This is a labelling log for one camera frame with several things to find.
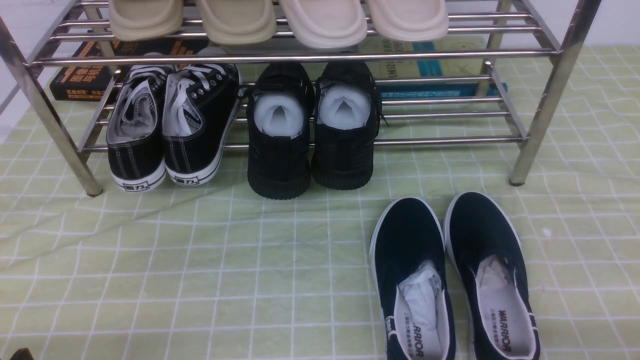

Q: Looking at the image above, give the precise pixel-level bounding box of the all-black sneaker left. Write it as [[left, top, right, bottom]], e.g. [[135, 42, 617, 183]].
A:
[[246, 63, 315, 200]]

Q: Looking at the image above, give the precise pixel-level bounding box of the cream slipper far right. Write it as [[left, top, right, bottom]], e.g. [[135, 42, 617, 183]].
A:
[[366, 0, 450, 43]]

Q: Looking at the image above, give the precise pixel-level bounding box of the navy slip-on shoe left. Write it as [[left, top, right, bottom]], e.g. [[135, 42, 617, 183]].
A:
[[369, 197, 457, 360]]

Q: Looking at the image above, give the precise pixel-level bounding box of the beige slipper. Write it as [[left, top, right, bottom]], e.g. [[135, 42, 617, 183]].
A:
[[195, 0, 277, 45], [109, 0, 185, 41]]

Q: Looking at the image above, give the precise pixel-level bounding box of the beige slipper far left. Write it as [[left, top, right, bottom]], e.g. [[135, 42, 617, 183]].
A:
[[109, 0, 185, 41]]

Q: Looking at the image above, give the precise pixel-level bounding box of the navy slip-on shoe right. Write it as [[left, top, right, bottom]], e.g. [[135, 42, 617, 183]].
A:
[[445, 191, 541, 360]]

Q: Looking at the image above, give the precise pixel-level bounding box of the cream slipper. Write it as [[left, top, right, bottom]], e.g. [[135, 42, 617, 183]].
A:
[[366, 0, 450, 43], [278, 0, 368, 49]]

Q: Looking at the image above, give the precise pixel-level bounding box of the black white-laced sneaker left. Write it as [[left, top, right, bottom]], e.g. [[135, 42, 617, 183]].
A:
[[106, 64, 177, 193]]

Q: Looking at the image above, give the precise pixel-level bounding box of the all-black sneaker right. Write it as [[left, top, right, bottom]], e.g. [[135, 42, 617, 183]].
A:
[[311, 61, 384, 191]]

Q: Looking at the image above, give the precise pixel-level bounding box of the all-black sneaker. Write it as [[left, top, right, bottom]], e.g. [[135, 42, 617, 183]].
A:
[[246, 63, 315, 200], [311, 61, 384, 191]]

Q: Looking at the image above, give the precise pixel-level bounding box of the green checked tablecloth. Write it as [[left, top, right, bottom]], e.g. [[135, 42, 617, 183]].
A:
[[0, 46, 640, 360]]

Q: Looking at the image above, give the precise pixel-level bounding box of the black white-laced sneaker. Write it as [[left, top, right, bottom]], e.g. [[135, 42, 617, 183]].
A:
[[161, 63, 243, 187], [106, 64, 177, 193]]

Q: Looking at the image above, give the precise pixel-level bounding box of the navy slip-on shoe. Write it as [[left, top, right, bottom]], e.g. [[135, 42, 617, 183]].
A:
[[445, 191, 541, 360], [369, 197, 457, 360]]

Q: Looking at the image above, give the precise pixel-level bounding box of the stainless steel shoe rack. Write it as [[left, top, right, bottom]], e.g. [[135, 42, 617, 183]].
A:
[[1, 0, 601, 198]]

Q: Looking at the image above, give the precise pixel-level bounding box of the black white-laced sneaker right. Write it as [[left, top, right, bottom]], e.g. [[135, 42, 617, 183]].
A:
[[161, 63, 243, 187]]

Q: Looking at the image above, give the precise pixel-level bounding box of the black orange book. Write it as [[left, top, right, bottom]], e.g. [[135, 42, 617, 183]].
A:
[[49, 39, 209, 101]]

